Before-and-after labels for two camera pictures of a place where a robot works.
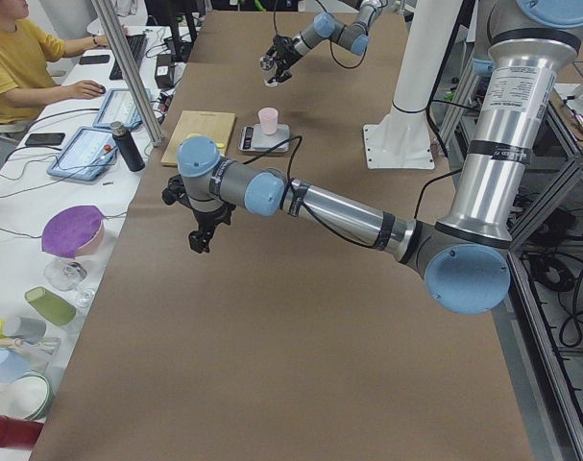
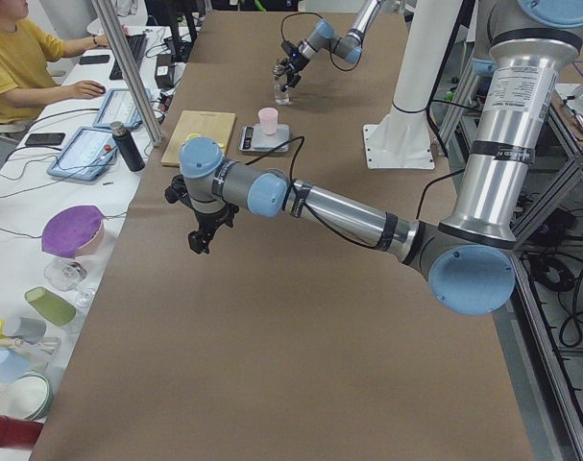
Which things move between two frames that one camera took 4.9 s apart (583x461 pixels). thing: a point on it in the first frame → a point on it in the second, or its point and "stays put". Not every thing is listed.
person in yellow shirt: [18, 77] stays put
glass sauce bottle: [269, 69] → [281, 98]
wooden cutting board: [215, 125] stays put
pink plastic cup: [268, 119] stays put
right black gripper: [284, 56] → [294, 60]
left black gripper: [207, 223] stays put
